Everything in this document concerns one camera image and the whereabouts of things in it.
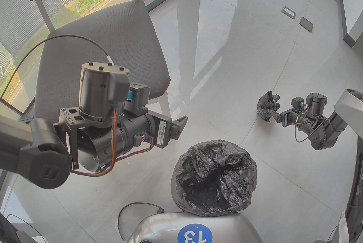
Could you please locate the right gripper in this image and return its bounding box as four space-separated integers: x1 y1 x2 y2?
270 109 316 136

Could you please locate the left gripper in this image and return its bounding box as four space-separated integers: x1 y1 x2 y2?
75 111 188 173

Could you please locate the black plastic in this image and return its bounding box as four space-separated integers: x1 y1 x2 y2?
257 91 281 123

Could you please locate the black plastic bag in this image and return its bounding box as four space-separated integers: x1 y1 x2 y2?
171 139 258 217

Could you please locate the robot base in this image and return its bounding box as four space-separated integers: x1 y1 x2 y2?
129 210 263 243

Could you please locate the grey chair with white legs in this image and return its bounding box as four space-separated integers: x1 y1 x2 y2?
18 0 171 123

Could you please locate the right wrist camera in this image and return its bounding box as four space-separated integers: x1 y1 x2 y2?
291 96 306 112

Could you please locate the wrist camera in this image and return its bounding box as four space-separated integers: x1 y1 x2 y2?
291 96 306 112
125 83 151 116

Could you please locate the black cable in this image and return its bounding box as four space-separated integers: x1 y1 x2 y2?
6 213 46 240
0 34 114 101
118 202 165 241
294 122 310 142

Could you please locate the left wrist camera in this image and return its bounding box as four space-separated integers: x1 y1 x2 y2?
125 83 151 116

